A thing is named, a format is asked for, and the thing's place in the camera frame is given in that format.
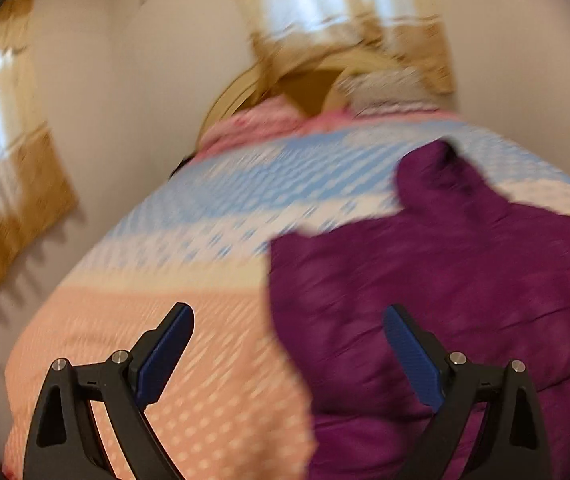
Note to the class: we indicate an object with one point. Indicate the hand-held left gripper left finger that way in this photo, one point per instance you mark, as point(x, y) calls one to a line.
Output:
point(165, 350)

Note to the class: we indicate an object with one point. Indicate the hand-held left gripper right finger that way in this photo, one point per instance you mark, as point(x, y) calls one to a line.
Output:
point(410, 345)

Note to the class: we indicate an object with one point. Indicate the purple puffer jacket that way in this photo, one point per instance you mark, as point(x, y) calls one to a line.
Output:
point(440, 260)

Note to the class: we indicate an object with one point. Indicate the bed with patterned cover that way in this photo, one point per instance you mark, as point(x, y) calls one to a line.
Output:
point(165, 240)

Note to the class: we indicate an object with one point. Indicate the yellow patterned window curtain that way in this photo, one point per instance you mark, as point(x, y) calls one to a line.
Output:
point(10, 170)
point(315, 0)

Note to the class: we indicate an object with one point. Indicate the pink floral quilt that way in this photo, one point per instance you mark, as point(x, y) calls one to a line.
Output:
point(255, 122)

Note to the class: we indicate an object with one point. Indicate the grey patterned pillow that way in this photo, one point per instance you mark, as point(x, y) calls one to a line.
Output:
point(385, 87)

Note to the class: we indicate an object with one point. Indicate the round wooden headboard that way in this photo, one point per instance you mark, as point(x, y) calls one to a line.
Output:
point(310, 90)

